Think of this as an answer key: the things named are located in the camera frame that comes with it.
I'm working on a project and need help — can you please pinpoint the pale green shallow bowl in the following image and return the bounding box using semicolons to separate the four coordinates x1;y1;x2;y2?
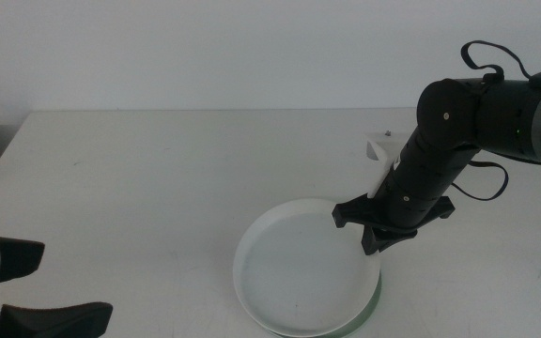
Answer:
265;271;384;338

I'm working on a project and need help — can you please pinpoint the white shallow bowl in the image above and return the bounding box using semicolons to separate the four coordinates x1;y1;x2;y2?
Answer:
232;197;382;338

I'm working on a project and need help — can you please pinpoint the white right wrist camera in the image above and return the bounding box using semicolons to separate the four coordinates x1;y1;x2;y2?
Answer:
365;130;410;200

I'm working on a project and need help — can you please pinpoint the black right camera cable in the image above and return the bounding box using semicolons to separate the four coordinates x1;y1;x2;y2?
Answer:
449;39;534;202

